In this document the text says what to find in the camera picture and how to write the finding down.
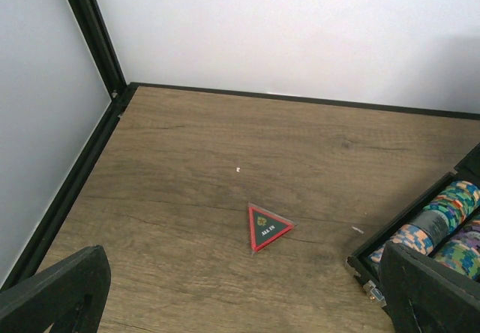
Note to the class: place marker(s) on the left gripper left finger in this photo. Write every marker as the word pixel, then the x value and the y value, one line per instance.
pixel 69 296

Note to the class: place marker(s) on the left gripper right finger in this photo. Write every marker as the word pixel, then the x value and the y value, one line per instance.
pixel 422 295

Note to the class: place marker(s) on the black poker set case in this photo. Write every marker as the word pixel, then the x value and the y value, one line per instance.
pixel 365 261

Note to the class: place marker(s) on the chip row in case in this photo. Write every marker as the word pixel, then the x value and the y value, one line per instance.
pixel 461 252
pixel 440 219

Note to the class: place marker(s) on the upper chip row in case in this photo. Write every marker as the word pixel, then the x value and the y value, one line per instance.
pixel 440 219

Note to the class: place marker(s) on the red triangular all-in marker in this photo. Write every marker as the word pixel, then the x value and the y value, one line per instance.
pixel 265 227

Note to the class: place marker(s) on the left black frame post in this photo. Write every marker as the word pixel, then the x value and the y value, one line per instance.
pixel 94 30

